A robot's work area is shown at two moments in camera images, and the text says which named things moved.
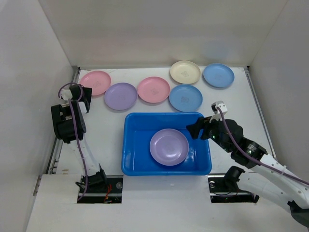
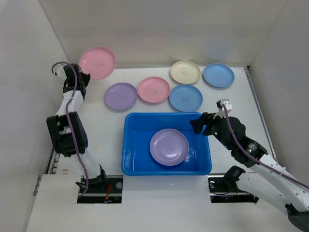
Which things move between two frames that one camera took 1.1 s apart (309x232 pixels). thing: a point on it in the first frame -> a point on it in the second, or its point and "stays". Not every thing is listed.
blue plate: [218, 75] stays
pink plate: [98, 80] -> [99, 62]
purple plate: [169, 147] stays
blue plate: [186, 98] stays
